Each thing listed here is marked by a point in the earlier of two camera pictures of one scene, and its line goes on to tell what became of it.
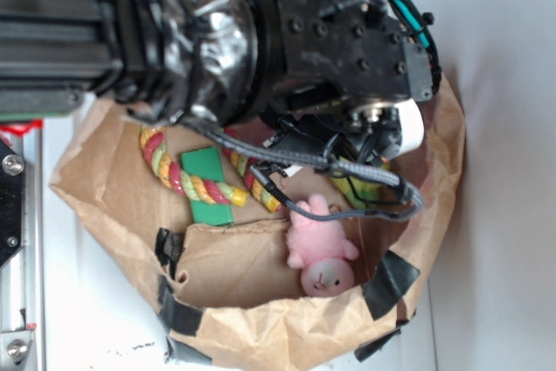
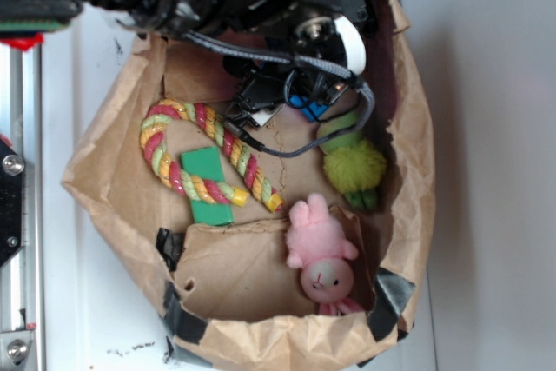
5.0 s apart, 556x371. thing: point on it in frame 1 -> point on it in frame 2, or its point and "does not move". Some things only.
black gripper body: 379,132 -> 261,88
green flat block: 206,163 does not move
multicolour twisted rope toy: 152,143 does not move
